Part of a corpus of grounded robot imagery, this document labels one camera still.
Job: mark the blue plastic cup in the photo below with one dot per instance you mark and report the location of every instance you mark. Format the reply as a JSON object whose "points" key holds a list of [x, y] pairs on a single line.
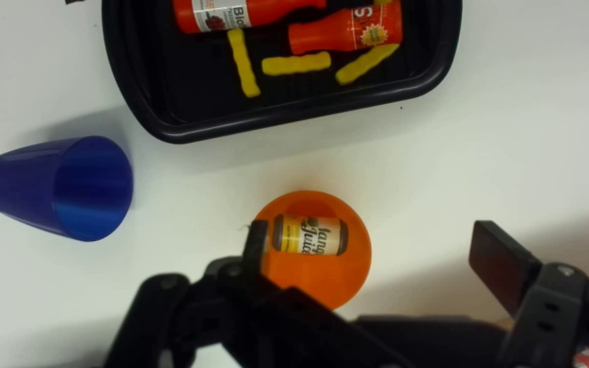
{"points": [[77, 189]]}

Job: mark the small red sauce bottle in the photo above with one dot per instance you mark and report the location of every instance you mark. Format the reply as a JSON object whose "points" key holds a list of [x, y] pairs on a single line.
{"points": [[350, 29]]}

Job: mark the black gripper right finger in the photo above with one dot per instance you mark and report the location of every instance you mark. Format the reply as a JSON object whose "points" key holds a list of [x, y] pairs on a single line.
{"points": [[502, 264]]}

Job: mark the yellow toy fry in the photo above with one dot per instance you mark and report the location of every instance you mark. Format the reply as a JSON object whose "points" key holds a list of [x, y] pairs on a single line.
{"points": [[297, 63], [242, 63], [355, 70]]}

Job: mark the black plastic tray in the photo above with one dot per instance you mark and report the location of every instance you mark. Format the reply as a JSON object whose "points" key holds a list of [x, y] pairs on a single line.
{"points": [[192, 70]]}

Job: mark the orange plastic cup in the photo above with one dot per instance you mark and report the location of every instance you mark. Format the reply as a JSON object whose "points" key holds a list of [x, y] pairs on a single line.
{"points": [[328, 279]]}

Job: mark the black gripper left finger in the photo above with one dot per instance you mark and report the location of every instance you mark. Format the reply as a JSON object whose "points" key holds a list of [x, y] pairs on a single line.
{"points": [[254, 247]]}

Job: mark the large red ketchup bottle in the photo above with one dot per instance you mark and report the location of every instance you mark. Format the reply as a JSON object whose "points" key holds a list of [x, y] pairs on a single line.
{"points": [[197, 17]]}

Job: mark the small yellow toy can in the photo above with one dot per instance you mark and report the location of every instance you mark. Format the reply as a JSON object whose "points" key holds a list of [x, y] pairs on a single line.
{"points": [[309, 235]]}

